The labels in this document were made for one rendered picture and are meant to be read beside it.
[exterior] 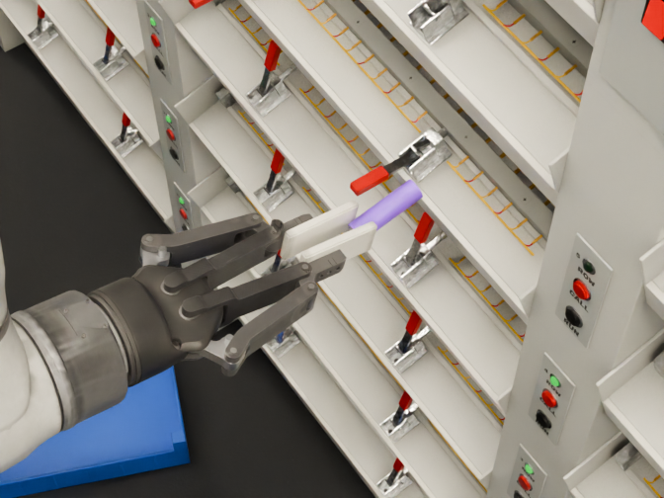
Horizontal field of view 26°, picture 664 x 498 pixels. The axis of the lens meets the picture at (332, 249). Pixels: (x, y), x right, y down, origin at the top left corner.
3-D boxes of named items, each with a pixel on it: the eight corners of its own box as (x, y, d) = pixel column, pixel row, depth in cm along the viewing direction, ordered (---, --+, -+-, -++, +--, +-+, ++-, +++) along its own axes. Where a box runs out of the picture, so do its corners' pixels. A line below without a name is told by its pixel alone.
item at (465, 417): (493, 498, 160) (473, 472, 147) (199, 138, 186) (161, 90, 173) (634, 382, 160) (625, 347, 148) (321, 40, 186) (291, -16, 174)
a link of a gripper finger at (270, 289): (178, 299, 105) (186, 313, 105) (309, 253, 110) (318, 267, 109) (173, 329, 108) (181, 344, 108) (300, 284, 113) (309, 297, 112)
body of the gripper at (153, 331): (136, 357, 99) (248, 304, 104) (75, 270, 103) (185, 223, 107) (129, 413, 105) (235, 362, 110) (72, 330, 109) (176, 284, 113)
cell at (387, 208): (412, 178, 116) (347, 225, 115) (425, 197, 116) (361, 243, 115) (407, 179, 117) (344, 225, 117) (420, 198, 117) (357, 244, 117)
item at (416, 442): (478, 557, 176) (458, 539, 163) (209, 218, 202) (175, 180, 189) (606, 453, 176) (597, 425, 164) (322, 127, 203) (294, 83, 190)
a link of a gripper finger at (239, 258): (167, 322, 109) (156, 309, 109) (280, 257, 114) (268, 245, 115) (172, 291, 106) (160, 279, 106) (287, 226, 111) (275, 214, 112)
